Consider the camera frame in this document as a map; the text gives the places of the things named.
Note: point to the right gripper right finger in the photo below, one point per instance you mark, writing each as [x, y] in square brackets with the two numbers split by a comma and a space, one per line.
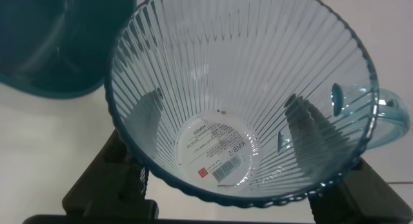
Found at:
[361, 198]

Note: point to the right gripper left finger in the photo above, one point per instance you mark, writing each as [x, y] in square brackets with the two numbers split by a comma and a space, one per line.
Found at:
[106, 185]

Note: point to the clear blue ribbed cup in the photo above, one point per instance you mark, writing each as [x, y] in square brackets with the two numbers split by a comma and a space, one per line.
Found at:
[242, 72]

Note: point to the dark teal square basin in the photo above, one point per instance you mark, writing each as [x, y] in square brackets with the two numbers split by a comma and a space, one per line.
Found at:
[58, 40]

